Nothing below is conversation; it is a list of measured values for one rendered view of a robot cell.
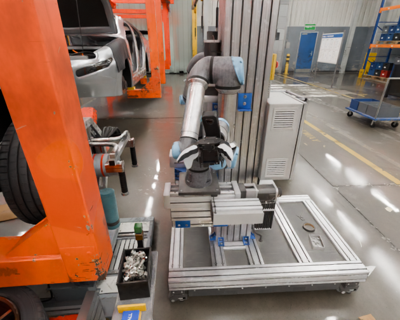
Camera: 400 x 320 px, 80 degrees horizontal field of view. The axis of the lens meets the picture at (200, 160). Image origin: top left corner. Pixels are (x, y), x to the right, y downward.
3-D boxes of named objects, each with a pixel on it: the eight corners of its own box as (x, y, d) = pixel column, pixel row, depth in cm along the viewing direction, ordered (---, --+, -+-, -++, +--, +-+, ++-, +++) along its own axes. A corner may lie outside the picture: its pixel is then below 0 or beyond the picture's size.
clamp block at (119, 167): (108, 168, 129) (106, 160, 127) (125, 167, 130) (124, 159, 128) (105, 173, 125) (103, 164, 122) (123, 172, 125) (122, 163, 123)
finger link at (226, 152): (242, 172, 65) (225, 160, 73) (240, 152, 62) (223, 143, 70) (232, 175, 64) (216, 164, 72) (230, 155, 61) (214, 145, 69)
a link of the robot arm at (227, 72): (211, 160, 133) (213, 54, 109) (237, 163, 130) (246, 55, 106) (207, 171, 123) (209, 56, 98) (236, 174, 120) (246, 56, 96)
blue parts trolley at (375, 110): (343, 115, 559) (355, 72, 516) (368, 115, 559) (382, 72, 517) (371, 128, 469) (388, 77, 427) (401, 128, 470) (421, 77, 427)
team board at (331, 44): (306, 82, 1036) (317, 32, 950) (318, 82, 1038) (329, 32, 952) (325, 88, 901) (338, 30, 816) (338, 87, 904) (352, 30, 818)
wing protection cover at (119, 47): (115, 68, 435) (110, 37, 413) (131, 68, 438) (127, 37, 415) (104, 72, 372) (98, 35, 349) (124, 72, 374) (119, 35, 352)
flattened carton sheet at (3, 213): (-21, 210, 240) (-22, 207, 238) (42, 197, 259) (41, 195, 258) (-34, 229, 215) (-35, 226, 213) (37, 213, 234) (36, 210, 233)
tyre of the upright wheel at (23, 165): (14, 250, 118) (72, 195, 182) (63, 247, 120) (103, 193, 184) (-21, 117, 100) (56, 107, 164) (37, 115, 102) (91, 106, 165)
